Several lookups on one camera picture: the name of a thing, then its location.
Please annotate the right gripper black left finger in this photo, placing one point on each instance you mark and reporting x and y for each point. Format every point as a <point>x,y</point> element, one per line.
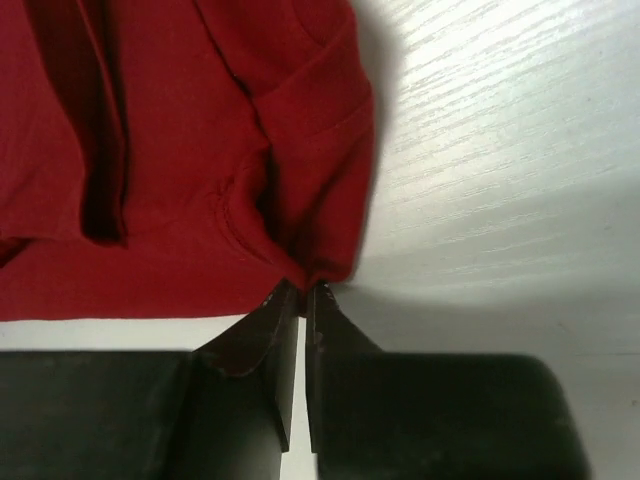
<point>222,411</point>

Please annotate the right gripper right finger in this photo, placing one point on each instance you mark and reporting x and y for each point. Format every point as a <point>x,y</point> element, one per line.
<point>375,414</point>

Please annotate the red t shirt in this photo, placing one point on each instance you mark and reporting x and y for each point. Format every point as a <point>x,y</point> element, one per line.
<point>171,159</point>

